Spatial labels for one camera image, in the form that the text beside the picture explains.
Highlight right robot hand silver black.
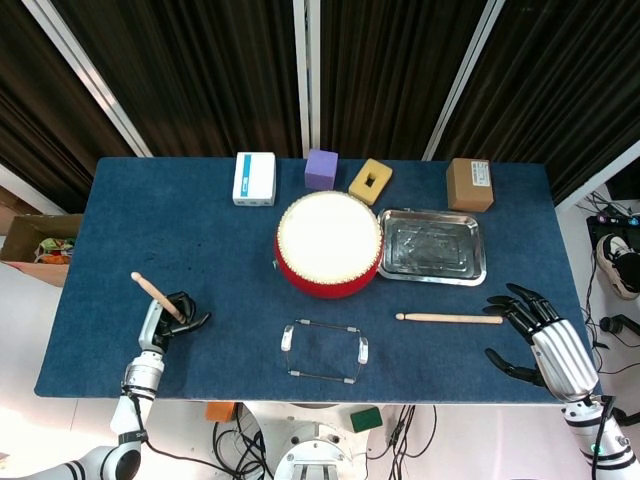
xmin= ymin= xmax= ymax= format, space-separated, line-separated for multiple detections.
xmin=484 ymin=282 xmax=601 ymax=403

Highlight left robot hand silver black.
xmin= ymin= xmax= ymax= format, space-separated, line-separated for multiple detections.
xmin=137 ymin=291 xmax=212 ymax=355

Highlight wooden drumstick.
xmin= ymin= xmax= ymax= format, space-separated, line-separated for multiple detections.
xmin=395 ymin=312 xmax=505 ymax=326
xmin=130 ymin=271 xmax=187 ymax=325

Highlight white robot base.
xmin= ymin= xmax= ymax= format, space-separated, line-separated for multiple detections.
xmin=247 ymin=401 xmax=399 ymax=480

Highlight red drum white skin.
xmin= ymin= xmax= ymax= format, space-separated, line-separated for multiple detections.
xmin=273 ymin=190 xmax=385 ymax=300

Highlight black cylinder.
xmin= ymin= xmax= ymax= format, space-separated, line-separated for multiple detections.
xmin=599 ymin=313 xmax=640 ymax=337

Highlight black white sneaker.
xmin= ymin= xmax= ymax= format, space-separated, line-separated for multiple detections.
xmin=594 ymin=233 xmax=640 ymax=301

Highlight orange block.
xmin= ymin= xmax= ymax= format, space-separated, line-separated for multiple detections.
xmin=204 ymin=401 xmax=237 ymax=422

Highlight colourful packets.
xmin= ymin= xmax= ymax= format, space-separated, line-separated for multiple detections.
xmin=33 ymin=236 xmax=76 ymax=266

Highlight blue table cloth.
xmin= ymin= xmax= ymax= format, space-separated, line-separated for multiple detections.
xmin=33 ymin=157 xmax=604 ymax=405

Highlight black device with lights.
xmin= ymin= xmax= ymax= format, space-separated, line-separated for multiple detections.
xmin=585 ymin=213 xmax=640 ymax=251

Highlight open cardboard box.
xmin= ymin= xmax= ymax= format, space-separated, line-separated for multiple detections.
xmin=0 ymin=213 xmax=85 ymax=289

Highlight steel rectangular tray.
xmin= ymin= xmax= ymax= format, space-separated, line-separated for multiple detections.
xmin=375 ymin=207 xmax=488 ymax=288

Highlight white box blue stripe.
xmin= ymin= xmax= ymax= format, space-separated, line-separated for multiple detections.
xmin=231 ymin=152 xmax=277 ymax=207

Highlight closed brown cardboard box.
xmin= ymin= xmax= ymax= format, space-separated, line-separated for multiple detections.
xmin=445 ymin=157 xmax=495 ymax=213

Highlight green block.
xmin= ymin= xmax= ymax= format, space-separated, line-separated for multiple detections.
xmin=349 ymin=406 xmax=384 ymax=434

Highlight purple foam cube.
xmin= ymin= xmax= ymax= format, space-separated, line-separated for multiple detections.
xmin=304 ymin=148 xmax=340 ymax=191

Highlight dark curtain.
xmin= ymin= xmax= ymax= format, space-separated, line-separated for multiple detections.
xmin=0 ymin=0 xmax=640 ymax=216

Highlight yellow sponge with hole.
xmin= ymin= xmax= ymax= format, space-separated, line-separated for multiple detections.
xmin=348 ymin=158 xmax=394 ymax=205

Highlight thin black floor cables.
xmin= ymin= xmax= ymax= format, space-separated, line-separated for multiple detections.
xmin=574 ymin=189 xmax=640 ymax=361

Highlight wire stand white clips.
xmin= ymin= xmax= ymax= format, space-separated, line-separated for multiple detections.
xmin=279 ymin=318 xmax=371 ymax=385

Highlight black cable bundle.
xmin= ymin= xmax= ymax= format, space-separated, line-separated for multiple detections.
xmin=385 ymin=403 xmax=437 ymax=480
xmin=212 ymin=418 xmax=275 ymax=480

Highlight white frame post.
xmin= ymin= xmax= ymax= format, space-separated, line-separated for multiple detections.
xmin=0 ymin=163 xmax=51 ymax=214
xmin=292 ymin=0 xmax=322 ymax=160
xmin=20 ymin=0 xmax=154 ymax=159
xmin=421 ymin=0 xmax=505 ymax=162
xmin=553 ymin=149 xmax=640 ymax=215

